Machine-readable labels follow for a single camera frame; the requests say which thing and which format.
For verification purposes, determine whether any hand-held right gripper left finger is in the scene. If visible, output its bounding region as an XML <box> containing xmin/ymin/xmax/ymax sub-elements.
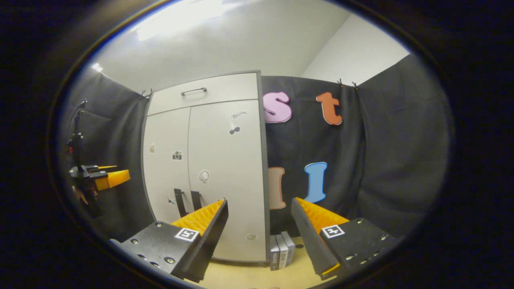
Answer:
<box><xmin>110</xmin><ymin>199</ymin><xmax>229</xmax><ymax>283</ymax></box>

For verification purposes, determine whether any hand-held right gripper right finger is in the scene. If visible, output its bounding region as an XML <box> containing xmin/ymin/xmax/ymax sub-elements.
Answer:
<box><xmin>291</xmin><ymin>197</ymin><xmax>398</xmax><ymax>281</ymax></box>

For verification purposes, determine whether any white shoe cabinet door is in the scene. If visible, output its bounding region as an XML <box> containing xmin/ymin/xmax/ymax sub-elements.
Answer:
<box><xmin>187</xmin><ymin>100</ymin><xmax>267</xmax><ymax>263</ymax></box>
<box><xmin>143</xmin><ymin>106</ymin><xmax>192</xmax><ymax>225</ymax></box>

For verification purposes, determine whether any white shoe cabinet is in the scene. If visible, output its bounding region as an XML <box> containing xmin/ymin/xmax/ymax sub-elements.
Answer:
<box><xmin>141</xmin><ymin>70</ymin><xmax>271</xmax><ymax>267</ymax></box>

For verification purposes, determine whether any white cabinet drawer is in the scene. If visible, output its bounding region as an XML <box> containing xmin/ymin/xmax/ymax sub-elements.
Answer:
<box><xmin>147</xmin><ymin>72</ymin><xmax>259</xmax><ymax>117</ymax></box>

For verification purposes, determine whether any black backdrop cloth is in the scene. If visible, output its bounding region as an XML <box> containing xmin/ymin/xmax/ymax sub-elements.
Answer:
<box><xmin>58</xmin><ymin>54</ymin><xmax>456</xmax><ymax>241</ymax></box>

